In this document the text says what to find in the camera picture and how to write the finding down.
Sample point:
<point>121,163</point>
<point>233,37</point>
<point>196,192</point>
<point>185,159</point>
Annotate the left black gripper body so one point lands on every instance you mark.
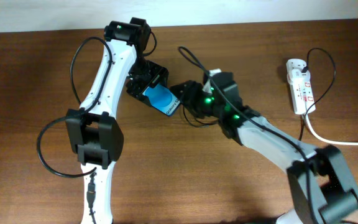
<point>144,73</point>

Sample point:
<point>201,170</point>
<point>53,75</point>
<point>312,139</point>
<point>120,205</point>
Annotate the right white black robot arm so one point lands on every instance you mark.
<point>323,189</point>

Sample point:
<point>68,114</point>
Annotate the blue Galaxy smartphone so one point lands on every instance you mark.
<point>162,99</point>

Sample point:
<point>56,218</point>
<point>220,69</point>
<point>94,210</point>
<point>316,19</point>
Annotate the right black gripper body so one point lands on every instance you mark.
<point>194,98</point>

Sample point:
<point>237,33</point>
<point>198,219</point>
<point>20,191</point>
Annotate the white power strip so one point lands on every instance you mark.
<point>301,92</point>

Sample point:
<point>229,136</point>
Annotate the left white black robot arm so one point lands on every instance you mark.
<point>94,133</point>

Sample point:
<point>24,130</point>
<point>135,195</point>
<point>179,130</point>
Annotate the white USB charger adapter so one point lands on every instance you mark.
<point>295,68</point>

